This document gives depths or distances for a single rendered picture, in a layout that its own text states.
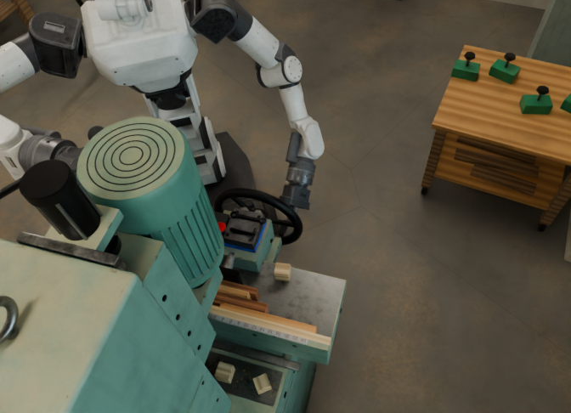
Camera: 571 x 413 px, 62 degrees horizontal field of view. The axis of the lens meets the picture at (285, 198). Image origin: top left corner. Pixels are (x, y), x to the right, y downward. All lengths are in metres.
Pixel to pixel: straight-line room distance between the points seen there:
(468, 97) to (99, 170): 1.80
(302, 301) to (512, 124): 1.33
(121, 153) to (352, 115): 2.22
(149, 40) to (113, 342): 0.87
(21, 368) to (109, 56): 0.89
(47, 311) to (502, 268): 2.07
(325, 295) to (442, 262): 1.19
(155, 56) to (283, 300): 0.71
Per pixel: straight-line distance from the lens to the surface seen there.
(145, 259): 0.75
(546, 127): 2.25
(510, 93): 2.35
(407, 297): 2.25
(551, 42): 2.92
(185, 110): 1.78
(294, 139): 1.52
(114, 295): 0.62
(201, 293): 1.09
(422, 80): 3.14
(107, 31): 1.35
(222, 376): 1.26
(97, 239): 0.67
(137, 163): 0.74
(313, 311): 1.22
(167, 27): 1.32
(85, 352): 0.60
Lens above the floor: 2.04
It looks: 55 degrees down
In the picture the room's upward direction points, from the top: 7 degrees counter-clockwise
